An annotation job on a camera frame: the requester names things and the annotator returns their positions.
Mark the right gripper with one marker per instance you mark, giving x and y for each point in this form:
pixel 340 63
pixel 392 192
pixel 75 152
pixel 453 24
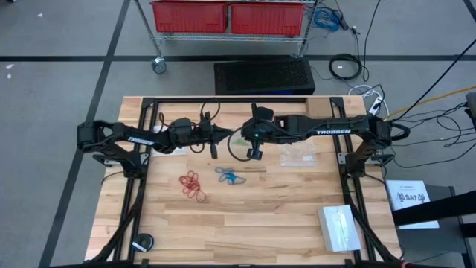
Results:
pixel 260 132

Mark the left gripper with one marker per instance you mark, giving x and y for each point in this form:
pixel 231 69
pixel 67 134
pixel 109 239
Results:
pixel 206 134

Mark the green rubber band bundle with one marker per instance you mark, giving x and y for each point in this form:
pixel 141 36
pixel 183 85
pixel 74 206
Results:
pixel 245 141

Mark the blue rubber band bundle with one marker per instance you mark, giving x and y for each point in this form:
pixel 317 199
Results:
pixel 230 178

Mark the red rubber band bundle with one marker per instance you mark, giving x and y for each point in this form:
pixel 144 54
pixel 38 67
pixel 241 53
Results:
pixel 189 182

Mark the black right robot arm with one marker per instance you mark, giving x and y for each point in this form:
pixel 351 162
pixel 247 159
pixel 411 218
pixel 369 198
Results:
pixel 334 131

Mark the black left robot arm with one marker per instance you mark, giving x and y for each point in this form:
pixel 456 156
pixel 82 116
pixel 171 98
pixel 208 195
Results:
pixel 141 140

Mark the black perforated floor mat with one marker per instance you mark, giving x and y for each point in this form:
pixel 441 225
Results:
pixel 264 76

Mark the small brown cardboard box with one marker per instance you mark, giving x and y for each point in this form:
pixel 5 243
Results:
pixel 318 108

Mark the red plastic storage bin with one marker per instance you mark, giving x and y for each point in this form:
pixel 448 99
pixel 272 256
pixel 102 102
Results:
pixel 189 16
pixel 267 18

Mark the black tape roll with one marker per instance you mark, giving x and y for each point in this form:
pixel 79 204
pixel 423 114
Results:
pixel 143 242

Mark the white rectangular box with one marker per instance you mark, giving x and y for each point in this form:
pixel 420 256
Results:
pixel 338 229

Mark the white power strip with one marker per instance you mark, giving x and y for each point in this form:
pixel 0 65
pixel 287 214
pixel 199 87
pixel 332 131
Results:
pixel 375 106

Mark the white printed manual booklet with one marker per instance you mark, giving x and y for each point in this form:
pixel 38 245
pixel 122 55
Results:
pixel 405 190

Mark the black metal stand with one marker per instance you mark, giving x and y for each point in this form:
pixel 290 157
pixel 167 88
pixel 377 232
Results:
pixel 439 208

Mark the grey floor object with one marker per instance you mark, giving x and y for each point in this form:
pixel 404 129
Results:
pixel 472 108

